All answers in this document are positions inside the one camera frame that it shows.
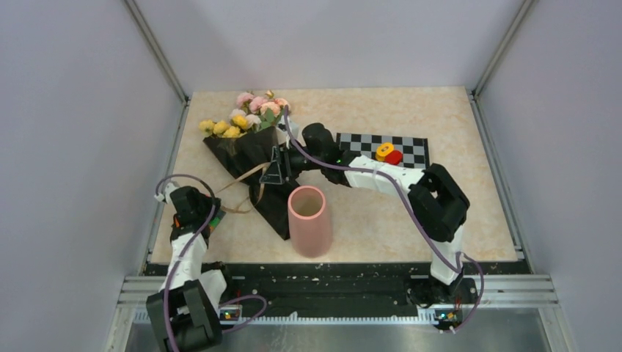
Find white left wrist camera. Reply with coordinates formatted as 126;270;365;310
154;181;179;204

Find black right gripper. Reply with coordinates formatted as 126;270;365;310
260;142;325;186

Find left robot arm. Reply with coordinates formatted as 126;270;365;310
146;182;235;351

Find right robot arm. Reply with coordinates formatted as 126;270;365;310
260;122;470;302

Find beige ribbon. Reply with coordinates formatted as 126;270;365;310
216;161;273;215

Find red toy block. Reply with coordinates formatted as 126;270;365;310
384;150;403;165

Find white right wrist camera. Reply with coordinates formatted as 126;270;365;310
277;117;299;148

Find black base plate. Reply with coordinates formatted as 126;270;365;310
201;262;478;318

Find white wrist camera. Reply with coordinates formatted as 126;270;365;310
154;181;179;204
277;117;299;148

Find aluminium frame rail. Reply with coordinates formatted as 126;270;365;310
120;0;190;106

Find pink vase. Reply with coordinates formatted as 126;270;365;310
287;186;333;258

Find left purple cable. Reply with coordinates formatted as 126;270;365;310
154;174;268;352

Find green toy brick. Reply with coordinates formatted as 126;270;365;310
208;219;221;232

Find yellow toy block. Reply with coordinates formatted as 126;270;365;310
375;142;395;162

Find flower bouquet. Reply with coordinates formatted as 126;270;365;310
198;90;299;240

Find black white chessboard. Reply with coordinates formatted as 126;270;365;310
336;133;431;169

